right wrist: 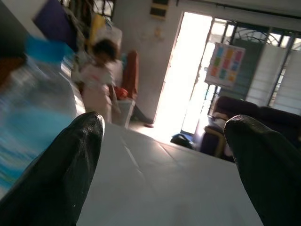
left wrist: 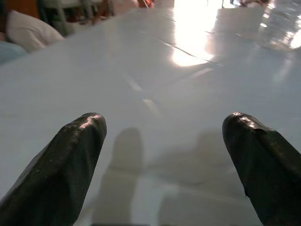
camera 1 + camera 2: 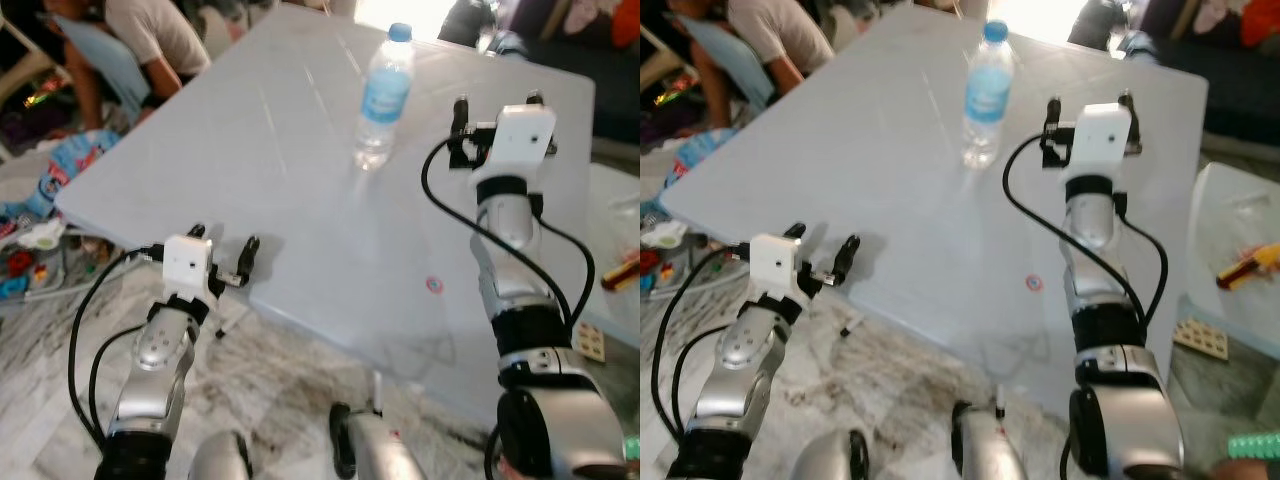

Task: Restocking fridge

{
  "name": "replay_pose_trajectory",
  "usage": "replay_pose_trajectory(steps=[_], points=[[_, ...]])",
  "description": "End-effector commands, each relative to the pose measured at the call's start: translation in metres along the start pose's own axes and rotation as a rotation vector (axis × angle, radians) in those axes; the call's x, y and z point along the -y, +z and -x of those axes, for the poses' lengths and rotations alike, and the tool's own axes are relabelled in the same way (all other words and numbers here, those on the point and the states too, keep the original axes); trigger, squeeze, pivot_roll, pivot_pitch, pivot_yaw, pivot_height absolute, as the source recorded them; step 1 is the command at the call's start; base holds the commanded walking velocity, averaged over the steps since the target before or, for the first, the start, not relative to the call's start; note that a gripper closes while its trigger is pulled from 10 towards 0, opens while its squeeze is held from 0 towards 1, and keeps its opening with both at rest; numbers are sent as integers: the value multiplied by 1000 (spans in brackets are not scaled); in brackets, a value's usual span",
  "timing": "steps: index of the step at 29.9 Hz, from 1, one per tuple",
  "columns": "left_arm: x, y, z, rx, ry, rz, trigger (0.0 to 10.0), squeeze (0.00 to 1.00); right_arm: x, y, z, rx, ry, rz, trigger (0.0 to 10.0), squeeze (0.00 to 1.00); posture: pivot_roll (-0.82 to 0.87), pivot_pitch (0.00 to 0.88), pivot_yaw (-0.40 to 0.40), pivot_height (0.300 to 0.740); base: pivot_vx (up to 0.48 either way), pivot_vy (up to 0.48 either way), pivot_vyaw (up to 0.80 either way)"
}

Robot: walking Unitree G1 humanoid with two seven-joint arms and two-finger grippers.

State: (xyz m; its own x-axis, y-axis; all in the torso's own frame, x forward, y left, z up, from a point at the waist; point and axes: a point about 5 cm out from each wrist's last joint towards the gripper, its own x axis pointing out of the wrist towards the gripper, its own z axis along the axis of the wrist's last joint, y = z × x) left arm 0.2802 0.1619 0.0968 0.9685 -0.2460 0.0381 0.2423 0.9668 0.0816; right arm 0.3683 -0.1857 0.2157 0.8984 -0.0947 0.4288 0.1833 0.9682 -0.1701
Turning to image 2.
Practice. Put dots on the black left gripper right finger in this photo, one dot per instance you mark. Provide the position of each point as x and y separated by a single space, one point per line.
268 164

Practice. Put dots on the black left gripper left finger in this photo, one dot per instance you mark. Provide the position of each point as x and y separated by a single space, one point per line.
54 169

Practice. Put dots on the light blue fabric item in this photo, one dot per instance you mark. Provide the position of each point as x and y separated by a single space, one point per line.
9 53

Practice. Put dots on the white pillow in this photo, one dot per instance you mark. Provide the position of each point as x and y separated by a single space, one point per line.
28 33

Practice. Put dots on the grey metal chair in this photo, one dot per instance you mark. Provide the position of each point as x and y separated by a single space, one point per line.
58 14

